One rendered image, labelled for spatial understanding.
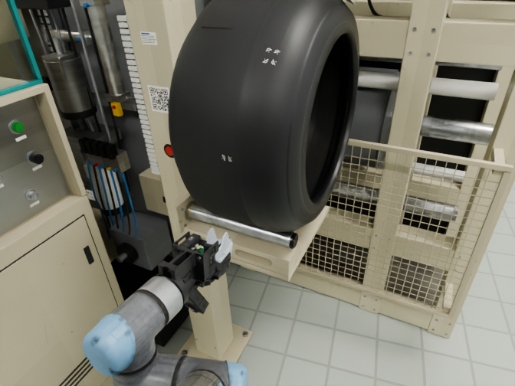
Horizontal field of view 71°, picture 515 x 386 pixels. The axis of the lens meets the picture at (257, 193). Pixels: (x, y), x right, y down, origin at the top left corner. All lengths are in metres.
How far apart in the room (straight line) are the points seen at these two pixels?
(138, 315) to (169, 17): 0.70
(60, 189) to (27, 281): 0.29
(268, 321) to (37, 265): 1.12
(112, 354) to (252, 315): 1.44
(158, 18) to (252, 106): 0.41
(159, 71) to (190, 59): 0.28
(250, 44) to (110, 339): 0.55
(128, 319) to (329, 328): 1.44
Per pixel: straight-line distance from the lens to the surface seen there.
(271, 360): 1.83
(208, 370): 0.61
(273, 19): 0.76
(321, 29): 0.78
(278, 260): 1.00
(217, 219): 1.06
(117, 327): 0.59
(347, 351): 1.88
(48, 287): 1.36
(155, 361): 0.66
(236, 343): 1.87
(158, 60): 1.04
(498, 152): 1.42
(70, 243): 1.35
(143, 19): 1.04
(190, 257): 0.67
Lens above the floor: 1.55
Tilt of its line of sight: 33 degrees down
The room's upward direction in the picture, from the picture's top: 2 degrees counter-clockwise
